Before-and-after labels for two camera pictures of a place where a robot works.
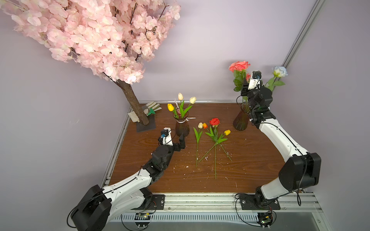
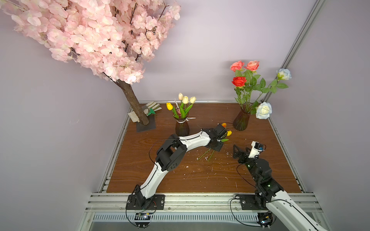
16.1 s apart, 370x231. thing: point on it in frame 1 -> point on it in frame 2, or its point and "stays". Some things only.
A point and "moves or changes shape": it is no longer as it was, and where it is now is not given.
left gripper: x=180 y=145 -> x=219 y=148
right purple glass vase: x=240 y=122 stays
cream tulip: x=197 y=136 -> x=183 y=108
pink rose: x=239 y=69 moves or changes shape
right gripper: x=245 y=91 -> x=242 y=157
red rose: x=217 y=138 -> x=239 y=82
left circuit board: x=142 y=219 stays
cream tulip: x=192 y=101 stays
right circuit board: x=265 y=219 stays
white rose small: x=278 y=71 moves or changes shape
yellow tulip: x=220 y=139 stays
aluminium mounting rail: x=294 y=207 stays
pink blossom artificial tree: x=112 y=37 stays
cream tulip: x=180 y=97 stays
